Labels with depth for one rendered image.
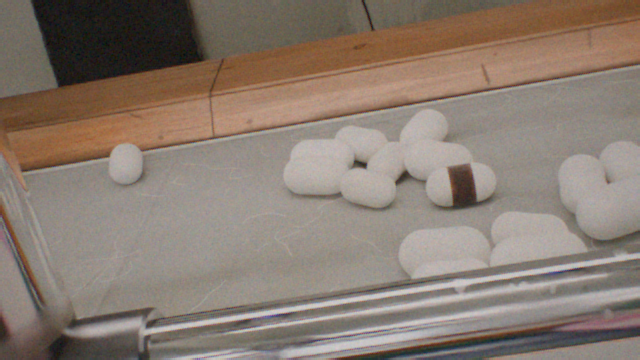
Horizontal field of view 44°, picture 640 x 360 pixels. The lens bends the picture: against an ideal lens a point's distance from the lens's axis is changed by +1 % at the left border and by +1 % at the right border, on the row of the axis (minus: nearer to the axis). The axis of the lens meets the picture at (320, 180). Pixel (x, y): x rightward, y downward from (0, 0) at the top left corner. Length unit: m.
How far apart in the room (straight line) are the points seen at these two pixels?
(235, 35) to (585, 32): 1.97
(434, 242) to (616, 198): 0.08
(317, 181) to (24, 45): 2.19
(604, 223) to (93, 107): 0.37
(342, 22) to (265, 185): 2.03
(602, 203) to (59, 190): 0.32
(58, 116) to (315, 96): 0.18
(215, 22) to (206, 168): 1.97
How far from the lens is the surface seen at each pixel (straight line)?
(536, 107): 0.49
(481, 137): 0.45
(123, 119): 0.55
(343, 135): 0.44
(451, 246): 0.31
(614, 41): 0.54
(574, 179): 0.35
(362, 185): 0.38
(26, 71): 2.57
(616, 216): 0.33
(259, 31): 2.45
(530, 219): 0.33
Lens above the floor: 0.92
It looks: 25 degrees down
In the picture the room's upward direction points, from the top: 12 degrees counter-clockwise
